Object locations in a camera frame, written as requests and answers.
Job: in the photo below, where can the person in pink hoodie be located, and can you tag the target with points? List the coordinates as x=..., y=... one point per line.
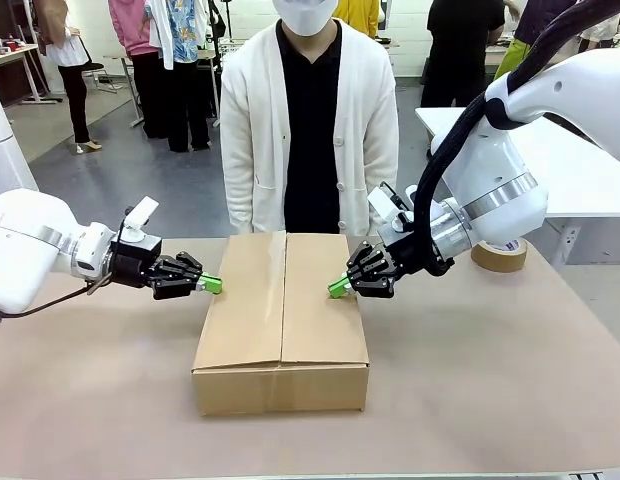
x=132, y=30

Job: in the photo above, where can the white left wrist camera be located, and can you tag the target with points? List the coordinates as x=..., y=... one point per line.
x=140, y=212

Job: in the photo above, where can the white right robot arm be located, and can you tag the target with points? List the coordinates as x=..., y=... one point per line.
x=495, y=165

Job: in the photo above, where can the person in yellow jacket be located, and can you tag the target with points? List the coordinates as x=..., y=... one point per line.
x=360, y=12

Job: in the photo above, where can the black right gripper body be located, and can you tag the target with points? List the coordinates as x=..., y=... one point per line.
x=402, y=255

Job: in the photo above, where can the person in white cardigan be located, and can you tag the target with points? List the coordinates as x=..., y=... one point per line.
x=250, y=125

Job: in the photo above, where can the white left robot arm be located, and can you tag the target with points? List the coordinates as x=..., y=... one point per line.
x=25, y=240

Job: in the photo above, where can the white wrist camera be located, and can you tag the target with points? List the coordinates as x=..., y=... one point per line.
x=140, y=212
x=385, y=205

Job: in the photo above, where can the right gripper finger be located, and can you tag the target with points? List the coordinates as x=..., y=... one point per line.
x=370, y=260
x=375, y=286

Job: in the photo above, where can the person in lime trousers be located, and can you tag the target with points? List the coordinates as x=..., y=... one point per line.
x=510, y=57

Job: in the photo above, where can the person in floral shirt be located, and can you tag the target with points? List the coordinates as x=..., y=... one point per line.
x=182, y=40

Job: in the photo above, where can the person's left forearm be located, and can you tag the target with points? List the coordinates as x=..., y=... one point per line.
x=380, y=165

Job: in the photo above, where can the brown packing tape roll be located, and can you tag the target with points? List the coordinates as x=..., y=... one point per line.
x=500, y=257

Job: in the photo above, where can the background work table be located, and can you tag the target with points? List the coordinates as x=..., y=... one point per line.
x=15, y=51

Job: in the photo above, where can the person's right forearm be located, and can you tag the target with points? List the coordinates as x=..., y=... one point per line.
x=237, y=200

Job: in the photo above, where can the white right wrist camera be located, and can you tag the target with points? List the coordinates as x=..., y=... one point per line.
x=385, y=205

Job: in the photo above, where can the brown cardboard shipping box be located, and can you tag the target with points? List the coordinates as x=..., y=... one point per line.
x=290, y=310

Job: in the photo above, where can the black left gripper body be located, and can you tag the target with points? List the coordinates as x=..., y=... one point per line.
x=132, y=265

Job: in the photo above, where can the person in black shirt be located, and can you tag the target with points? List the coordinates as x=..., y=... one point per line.
x=455, y=45

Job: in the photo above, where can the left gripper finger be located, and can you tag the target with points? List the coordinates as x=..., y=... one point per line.
x=172, y=289
x=182, y=264

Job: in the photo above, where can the white face mask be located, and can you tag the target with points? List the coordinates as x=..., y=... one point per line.
x=305, y=17

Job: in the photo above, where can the woman in white blouse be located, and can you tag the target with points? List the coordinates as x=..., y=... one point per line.
x=70, y=50

